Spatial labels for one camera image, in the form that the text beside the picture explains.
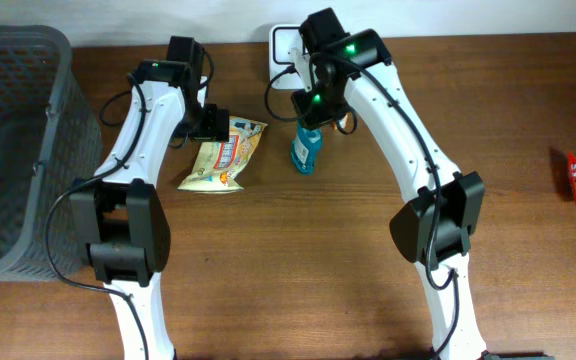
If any small orange box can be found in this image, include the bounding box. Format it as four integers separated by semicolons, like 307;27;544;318
333;111;358;135

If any white barcode scanner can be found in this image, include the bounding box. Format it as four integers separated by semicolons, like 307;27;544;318
268;24;306;91

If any blue mouthwash bottle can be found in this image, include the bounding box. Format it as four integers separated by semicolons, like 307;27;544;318
291;123;323;175

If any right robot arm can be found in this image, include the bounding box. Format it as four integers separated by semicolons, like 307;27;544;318
291;8;487;359

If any grey plastic mesh basket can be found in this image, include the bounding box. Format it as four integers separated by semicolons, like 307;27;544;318
0;25;102;282

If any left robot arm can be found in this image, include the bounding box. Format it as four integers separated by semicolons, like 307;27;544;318
67;36;229;359

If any yellow snack bag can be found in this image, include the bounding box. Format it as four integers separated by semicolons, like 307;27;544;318
177;116;267;193

